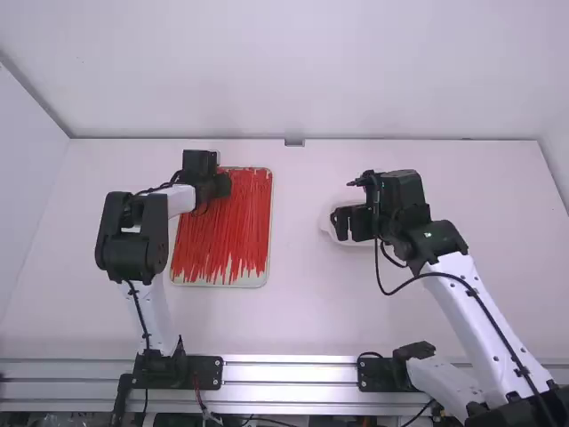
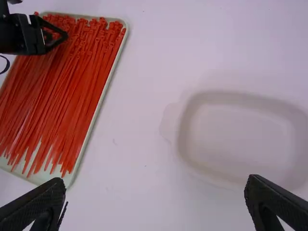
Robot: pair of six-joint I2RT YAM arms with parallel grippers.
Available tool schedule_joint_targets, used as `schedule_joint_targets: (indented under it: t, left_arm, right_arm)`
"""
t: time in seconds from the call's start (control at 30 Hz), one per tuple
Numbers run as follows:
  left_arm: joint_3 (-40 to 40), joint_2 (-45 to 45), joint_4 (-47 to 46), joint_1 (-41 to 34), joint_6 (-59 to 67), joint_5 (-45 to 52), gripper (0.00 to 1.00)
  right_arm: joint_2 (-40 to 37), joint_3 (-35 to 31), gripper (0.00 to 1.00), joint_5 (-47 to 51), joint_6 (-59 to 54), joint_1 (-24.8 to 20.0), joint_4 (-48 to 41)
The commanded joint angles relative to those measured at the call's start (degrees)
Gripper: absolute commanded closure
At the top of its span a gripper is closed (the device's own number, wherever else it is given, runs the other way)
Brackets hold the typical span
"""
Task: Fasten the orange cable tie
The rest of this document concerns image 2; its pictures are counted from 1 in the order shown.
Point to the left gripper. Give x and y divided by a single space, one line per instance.
19 33

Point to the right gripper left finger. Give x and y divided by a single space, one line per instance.
31 209

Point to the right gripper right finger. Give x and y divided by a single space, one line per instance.
276 204

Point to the pale tray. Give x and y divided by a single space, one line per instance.
100 101

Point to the white dish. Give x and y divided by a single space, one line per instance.
240 134

